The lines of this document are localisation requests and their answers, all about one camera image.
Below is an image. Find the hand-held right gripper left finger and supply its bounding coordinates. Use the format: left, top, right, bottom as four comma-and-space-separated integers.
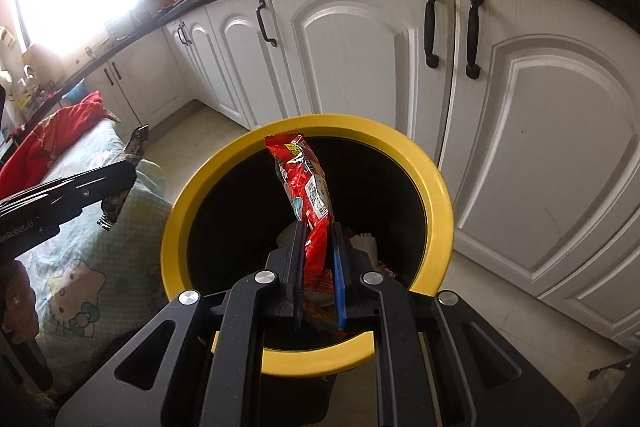
55, 221, 309, 427

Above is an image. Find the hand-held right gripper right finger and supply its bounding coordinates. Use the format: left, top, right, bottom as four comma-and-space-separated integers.
330, 222, 583, 427

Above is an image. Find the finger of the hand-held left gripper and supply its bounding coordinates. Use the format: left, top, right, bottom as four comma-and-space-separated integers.
0, 159, 138, 231

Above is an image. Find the dark snack wrapper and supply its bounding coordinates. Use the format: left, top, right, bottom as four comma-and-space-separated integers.
95, 124, 150, 233

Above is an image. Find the red snack packet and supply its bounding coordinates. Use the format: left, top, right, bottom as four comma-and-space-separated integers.
263, 134, 335, 344

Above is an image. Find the yellow-rimmed trash bin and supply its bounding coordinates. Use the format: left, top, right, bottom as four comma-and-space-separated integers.
160, 114, 454, 427

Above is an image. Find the person's left hand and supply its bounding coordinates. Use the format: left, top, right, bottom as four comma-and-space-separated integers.
0, 259, 42, 349

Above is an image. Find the red cloth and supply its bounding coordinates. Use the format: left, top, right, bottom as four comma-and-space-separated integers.
0, 91, 121, 198

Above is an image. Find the printed cartoon blanket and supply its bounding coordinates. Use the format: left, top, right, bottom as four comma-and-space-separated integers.
0, 117, 174, 400

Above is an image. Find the row of white cabinet doors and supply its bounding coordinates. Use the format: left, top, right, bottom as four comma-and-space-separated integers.
64, 0, 640, 349

